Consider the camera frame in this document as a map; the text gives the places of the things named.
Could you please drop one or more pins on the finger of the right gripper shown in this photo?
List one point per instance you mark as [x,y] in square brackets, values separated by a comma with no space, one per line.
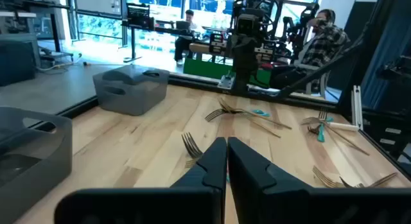
[239,63]
[250,63]

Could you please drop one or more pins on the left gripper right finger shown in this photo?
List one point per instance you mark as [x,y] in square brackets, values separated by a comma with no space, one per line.
[257,192]

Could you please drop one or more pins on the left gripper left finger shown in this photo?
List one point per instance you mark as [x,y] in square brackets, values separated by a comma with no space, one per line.
[199,201]

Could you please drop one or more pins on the gold fork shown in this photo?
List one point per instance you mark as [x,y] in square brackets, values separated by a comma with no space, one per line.
[226,106]
[324,179]
[191,163]
[348,140]
[214,115]
[382,179]

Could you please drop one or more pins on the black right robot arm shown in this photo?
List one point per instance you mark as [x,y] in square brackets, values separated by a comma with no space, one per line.
[244,4]

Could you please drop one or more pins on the green panel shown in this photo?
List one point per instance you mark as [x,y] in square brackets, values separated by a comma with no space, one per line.
[205,69]

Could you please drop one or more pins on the wooden workbench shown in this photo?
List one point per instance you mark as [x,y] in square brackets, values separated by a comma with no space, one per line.
[199,48]

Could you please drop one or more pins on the black background robot rig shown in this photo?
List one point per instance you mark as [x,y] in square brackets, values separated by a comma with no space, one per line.
[302,28]

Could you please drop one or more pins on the person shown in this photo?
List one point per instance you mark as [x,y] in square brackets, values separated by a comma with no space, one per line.
[184,44]
[324,44]

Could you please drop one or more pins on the black laptop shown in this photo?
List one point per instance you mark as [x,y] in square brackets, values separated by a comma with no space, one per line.
[183,25]

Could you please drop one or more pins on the white chair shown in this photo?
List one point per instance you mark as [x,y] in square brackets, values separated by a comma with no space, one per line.
[322,86]

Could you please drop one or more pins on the black partition panel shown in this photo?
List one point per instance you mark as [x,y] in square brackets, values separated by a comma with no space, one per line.
[356,25]

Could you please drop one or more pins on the black monitor stand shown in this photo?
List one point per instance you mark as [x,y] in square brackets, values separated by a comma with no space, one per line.
[138,15]

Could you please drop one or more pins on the silver aluminium extrusion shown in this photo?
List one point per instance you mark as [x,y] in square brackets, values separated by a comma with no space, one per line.
[356,105]

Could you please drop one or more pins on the grey plastic bin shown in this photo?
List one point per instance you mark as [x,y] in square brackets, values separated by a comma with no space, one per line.
[48,172]
[128,99]

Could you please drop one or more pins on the blue curtain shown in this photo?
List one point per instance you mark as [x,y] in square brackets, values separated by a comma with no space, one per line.
[385,57]

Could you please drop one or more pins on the black desk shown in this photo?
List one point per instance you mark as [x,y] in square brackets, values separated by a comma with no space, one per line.
[38,5]

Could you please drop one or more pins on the grey cabinet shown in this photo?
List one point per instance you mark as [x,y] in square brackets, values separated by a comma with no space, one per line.
[16,60]

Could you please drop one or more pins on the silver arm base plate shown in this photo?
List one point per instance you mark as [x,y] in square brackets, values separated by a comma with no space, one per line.
[226,82]

